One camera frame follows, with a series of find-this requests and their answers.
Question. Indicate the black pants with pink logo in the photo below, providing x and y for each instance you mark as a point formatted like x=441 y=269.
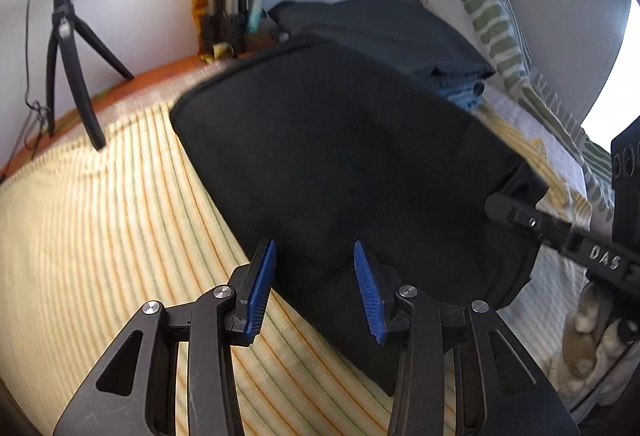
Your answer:
x=318 y=147

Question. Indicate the green patterned white pillow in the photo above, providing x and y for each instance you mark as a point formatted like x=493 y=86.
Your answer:
x=491 y=26

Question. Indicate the dark green folded garment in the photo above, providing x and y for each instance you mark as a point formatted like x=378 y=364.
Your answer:
x=399 y=33

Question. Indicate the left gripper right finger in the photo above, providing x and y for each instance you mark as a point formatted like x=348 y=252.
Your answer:
x=498 y=387

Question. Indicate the orange wooden bed frame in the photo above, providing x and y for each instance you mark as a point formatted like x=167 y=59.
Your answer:
x=164 y=84

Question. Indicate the yellow striped blanket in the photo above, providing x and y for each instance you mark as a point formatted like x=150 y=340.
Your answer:
x=88 y=237

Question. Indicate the gloved right hand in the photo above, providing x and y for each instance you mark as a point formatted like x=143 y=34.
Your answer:
x=598 y=355

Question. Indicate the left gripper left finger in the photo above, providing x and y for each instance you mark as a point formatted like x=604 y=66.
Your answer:
x=131 y=390

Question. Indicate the folded blue jeans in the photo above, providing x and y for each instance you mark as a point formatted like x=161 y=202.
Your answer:
x=466 y=93

